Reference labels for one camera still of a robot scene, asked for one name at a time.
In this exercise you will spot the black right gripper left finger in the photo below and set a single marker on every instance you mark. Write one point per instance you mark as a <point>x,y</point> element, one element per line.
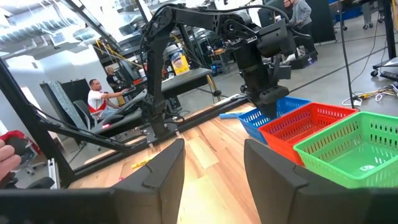
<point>161,186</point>

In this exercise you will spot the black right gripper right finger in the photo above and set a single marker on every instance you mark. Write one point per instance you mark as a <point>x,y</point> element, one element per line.
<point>280,193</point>

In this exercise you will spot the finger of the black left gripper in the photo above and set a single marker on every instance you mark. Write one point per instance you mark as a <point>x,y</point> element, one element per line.
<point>263,111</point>
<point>273,110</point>

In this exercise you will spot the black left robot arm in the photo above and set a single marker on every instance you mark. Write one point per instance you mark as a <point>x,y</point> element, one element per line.
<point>155,77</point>

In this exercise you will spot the blue plastic basket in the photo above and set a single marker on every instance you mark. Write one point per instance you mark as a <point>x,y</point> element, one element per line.
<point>252,121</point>

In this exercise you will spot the red plastic basket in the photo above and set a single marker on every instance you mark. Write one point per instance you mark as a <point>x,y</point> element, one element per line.
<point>295,124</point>

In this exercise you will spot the yellow marker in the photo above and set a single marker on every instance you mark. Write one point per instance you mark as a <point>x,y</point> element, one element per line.
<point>140,164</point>

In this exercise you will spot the black desk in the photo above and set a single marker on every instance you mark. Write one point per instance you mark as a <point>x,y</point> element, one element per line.
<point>186,81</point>

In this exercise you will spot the dark grey desk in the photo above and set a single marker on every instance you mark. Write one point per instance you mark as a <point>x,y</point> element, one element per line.
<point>124,121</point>

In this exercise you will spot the person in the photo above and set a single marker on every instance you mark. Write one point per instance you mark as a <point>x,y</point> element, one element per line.
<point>111,77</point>
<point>301,15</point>
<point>96,101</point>
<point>367,15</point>

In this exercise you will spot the green plastic basket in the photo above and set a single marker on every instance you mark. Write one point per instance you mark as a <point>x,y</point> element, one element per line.
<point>357,155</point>

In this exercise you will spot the grey office chair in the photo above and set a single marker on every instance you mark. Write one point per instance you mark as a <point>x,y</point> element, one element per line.
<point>81,112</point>

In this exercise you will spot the black caster table leg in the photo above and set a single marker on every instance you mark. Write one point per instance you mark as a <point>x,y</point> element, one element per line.
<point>390,31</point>

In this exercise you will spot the person's hand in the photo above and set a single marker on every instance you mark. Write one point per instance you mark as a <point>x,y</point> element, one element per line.
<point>7,160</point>

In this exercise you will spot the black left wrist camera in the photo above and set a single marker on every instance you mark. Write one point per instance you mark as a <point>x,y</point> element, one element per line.
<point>275,37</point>

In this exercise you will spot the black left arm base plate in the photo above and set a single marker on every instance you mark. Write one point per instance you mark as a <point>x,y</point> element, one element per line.
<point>149,137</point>

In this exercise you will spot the black aluminium rig frame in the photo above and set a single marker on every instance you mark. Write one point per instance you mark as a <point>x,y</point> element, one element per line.
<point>31,124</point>

